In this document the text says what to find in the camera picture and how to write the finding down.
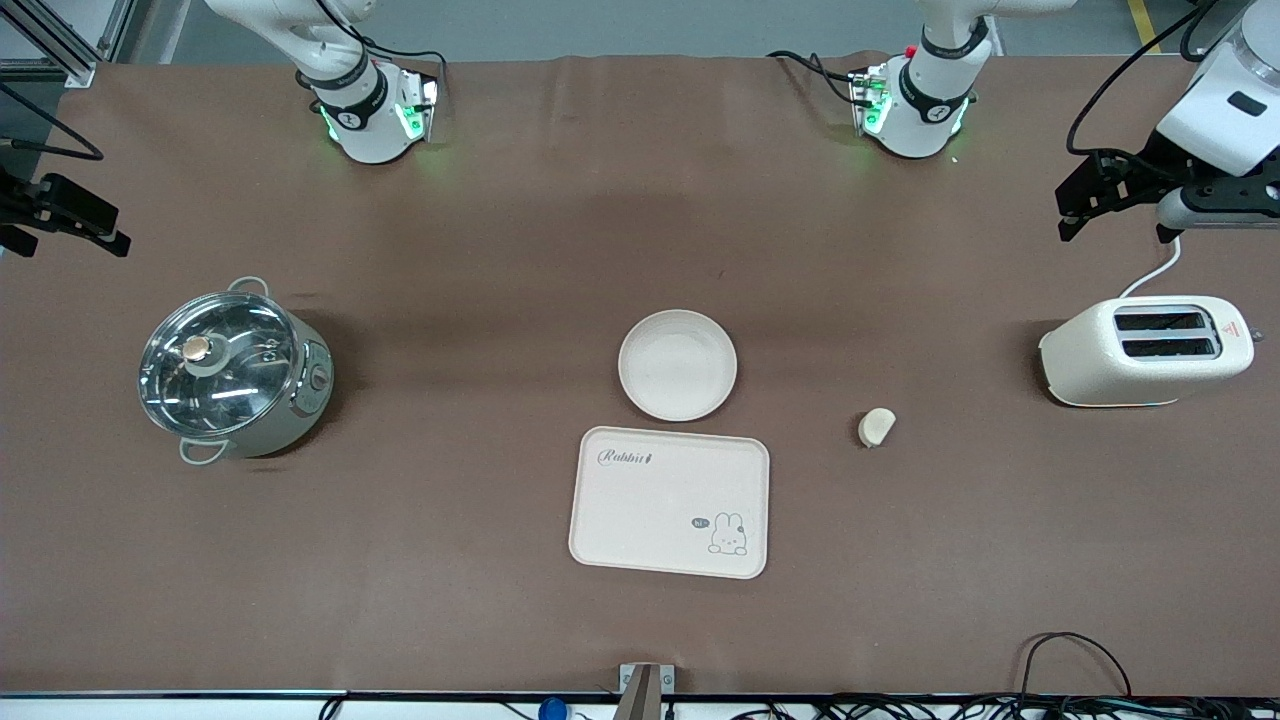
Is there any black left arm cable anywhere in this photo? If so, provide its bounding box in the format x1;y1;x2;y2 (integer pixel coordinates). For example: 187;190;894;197
1066;0;1223;157

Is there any grey electric cooking pot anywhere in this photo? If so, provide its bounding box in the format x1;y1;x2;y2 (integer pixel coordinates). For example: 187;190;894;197
140;277;336;466

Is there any grey metal table bracket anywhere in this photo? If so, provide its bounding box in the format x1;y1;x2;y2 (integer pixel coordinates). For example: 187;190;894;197
619;663;674;720

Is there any white toaster power cable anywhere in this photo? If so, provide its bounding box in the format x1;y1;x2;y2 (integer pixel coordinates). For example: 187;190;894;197
1118;233;1183;299

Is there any cream two-slot toaster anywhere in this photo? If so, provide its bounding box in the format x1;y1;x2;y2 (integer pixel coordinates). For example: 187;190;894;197
1038;295;1263;409

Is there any black right base cable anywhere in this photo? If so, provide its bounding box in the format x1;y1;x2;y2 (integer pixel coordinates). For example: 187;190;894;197
355;38;448;86

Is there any glass pot lid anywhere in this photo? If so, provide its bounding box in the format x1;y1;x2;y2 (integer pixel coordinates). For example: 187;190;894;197
138;292;299;434

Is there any black floor cable bundle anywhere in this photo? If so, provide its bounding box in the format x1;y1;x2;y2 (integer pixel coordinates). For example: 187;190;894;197
725;693;1280;720

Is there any black base cable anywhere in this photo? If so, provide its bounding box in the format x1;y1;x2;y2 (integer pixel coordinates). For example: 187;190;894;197
355;38;448;86
767;49;863;107

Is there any round cream plate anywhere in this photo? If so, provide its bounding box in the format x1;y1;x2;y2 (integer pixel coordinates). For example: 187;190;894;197
618;309;739;423

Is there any black looped floor cable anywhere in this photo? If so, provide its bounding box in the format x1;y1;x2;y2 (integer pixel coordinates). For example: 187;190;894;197
1015;631;1134;701

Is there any brown table cover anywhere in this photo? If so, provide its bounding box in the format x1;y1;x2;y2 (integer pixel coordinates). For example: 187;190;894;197
0;52;1280;698

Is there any cream rabbit print tray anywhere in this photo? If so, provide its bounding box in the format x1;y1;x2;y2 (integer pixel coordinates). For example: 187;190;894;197
568;426;771;581

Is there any aluminium frame profile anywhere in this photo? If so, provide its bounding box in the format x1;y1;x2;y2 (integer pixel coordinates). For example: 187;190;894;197
0;0;138;89

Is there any black left base cable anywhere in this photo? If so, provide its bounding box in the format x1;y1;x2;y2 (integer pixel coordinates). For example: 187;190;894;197
767;49;863;107

